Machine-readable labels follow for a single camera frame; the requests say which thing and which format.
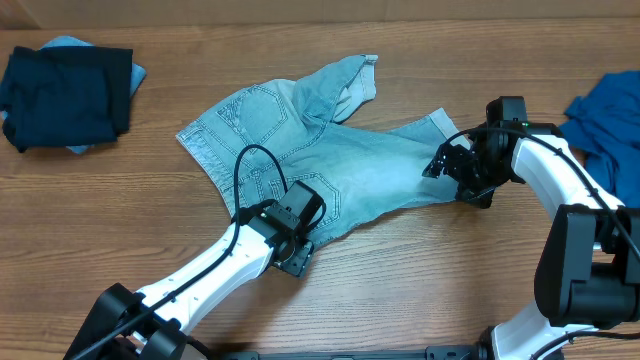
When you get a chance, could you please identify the light blue denim shorts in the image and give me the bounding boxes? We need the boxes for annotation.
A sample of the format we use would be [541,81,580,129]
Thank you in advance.
[176,55,458,247]

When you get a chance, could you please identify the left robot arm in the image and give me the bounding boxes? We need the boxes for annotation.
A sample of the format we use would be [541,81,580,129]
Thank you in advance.
[65,181,326,359]

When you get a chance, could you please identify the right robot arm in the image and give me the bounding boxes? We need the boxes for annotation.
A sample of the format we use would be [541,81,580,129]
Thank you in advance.
[423,96,639,360]

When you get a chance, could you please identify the crumpled blue t-shirt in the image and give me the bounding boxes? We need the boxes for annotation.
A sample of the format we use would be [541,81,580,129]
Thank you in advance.
[560,71,639,208]

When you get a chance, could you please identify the folded light blue garment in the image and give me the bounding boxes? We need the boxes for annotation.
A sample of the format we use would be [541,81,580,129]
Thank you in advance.
[0,35,148,155]

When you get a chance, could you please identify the folded dark navy garment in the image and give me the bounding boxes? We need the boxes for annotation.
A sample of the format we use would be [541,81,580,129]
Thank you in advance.
[0,45,134,154]

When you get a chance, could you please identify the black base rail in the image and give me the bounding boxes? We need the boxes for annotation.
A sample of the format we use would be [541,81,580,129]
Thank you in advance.
[212,345,493,360]

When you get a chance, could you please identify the brown cardboard wall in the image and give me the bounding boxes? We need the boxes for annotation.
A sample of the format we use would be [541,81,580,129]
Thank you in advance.
[1,0,639,29]

